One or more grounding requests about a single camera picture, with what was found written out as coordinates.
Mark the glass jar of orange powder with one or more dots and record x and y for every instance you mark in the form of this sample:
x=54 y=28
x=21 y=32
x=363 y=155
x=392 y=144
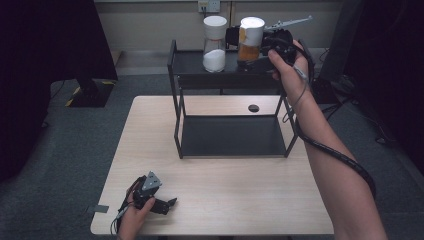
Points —
x=250 y=40

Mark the black stand base yellow tape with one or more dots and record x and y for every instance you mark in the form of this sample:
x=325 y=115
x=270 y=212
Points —
x=90 y=93

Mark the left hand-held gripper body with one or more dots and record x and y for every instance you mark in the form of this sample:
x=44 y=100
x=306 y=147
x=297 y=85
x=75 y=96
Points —
x=148 y=190

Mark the person's right hand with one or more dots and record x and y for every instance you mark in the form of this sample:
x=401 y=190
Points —
x=290 y=76

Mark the person's left hand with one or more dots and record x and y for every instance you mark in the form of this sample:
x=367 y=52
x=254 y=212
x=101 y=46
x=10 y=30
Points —
x=135 y=216

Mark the black curtain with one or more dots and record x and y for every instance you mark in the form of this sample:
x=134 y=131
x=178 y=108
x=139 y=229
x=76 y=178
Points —
x=40 y=66

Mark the grey floor tape strip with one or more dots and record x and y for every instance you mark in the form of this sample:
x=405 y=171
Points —
x=98 y=209

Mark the white wall socket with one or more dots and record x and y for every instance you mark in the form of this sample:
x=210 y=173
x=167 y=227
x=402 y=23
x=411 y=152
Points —
x=209 y=6

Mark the black metal shelf rack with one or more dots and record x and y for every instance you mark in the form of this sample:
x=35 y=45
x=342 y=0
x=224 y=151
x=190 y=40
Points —
x=230 y=135

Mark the dark equipment stand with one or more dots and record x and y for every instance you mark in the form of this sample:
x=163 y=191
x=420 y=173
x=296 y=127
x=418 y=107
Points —
x=340 y=50

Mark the glass jar of white powder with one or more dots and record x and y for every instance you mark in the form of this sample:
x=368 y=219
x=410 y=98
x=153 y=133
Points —
x=214 y=60

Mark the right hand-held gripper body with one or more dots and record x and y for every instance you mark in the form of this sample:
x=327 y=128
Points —
x=281 y=41

